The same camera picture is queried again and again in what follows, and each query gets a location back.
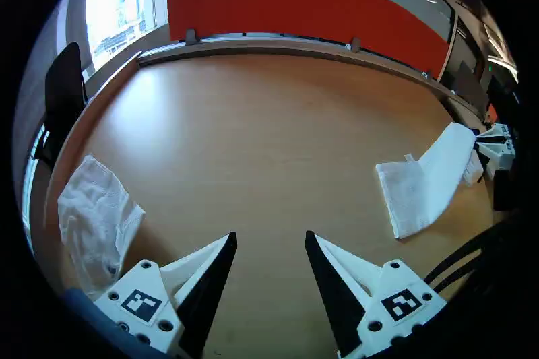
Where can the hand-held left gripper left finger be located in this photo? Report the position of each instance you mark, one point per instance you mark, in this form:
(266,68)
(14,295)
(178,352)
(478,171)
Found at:
(139,287)

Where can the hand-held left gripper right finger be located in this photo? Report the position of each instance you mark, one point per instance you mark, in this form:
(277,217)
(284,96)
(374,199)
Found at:
(389,287)

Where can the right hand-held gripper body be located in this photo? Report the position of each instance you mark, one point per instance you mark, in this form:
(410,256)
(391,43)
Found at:
(505,190)

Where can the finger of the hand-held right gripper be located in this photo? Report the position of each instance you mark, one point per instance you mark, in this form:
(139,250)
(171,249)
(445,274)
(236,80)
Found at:
(501,157)
(501,131)

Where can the white towel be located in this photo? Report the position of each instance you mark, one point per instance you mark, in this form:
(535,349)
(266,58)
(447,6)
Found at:
(425,190)
(94,216)

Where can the black office chair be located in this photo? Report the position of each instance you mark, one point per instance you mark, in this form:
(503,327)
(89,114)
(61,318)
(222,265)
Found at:
(63,89)

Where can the red desk screen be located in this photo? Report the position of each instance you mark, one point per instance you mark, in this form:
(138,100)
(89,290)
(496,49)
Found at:
(294,5)

